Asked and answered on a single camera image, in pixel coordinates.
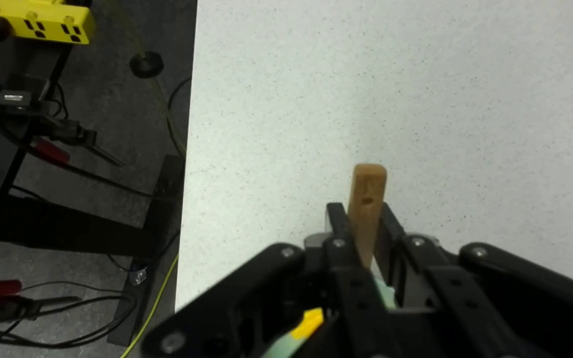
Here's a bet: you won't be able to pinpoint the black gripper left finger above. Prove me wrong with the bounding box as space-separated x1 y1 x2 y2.
142 203 392 358

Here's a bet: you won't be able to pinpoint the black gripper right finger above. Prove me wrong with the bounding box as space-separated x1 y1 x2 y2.
376 207 573 358

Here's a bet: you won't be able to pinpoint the wooden ladle yellow head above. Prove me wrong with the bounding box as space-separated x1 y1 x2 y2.
348 163 388 266

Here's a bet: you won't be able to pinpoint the mint green bowl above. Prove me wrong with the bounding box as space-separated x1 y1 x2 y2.
259 260 402 358

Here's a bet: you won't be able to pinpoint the black perforated side table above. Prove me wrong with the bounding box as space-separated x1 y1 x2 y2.
0 38 185 346

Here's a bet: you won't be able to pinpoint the black floor cables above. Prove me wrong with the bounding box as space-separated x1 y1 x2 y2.
0 71 193 354

